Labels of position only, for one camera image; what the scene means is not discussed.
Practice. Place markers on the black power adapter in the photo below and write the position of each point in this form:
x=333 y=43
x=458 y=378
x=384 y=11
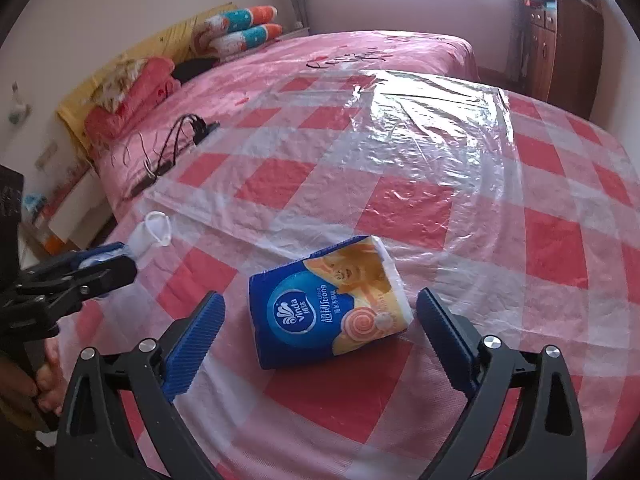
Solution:
x=205 y=127

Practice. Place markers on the colourful folded quilt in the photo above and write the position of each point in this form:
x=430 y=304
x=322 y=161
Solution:
x=240 y=30

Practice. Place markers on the pink folded blanket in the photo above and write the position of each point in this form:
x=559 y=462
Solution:
x=135 y=105

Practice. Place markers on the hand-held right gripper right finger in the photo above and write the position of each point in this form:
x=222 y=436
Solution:
x=445 y=340

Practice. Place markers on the blue cloth item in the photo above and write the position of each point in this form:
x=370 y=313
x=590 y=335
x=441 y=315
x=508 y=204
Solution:
x=36 y=204

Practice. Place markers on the yellow headboard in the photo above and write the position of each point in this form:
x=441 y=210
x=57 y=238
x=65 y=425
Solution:
x=100 y=75

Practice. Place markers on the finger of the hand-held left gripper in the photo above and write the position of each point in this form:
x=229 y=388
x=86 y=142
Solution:
x=65 y=262
x=105 y=275

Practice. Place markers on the black cloth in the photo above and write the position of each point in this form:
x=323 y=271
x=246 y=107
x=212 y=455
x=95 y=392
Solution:
x=195 y=70

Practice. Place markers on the person's left hand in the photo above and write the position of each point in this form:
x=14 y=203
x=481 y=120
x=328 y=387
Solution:
x=50 y=385

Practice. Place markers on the wall ornament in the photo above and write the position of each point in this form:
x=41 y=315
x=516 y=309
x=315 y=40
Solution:
x=17 y=105

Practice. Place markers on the white nightstand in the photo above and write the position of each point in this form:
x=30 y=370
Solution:
x=80 y=210

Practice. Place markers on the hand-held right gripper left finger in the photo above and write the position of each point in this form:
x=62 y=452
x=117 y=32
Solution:
x=192 y=345

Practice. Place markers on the white wrapper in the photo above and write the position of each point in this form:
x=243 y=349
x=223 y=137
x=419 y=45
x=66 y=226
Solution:
x=150 y=235

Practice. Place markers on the orange box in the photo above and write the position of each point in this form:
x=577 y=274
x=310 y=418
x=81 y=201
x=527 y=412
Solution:
x=52 y=246

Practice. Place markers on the pink bedspread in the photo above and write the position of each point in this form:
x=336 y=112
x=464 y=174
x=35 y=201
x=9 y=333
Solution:
x=300 y=55

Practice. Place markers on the blue tissue pack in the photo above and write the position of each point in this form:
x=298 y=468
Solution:
x=320 y=305

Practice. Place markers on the red checked plastic tablecloth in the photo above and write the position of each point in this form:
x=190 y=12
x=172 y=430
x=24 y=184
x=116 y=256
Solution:
x=425 y=170

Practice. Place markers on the wooden cabinet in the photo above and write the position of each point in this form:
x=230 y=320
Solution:
x=565 y=55

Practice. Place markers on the floral pillow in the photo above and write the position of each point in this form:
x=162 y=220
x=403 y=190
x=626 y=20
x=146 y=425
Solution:
x=120 y=80

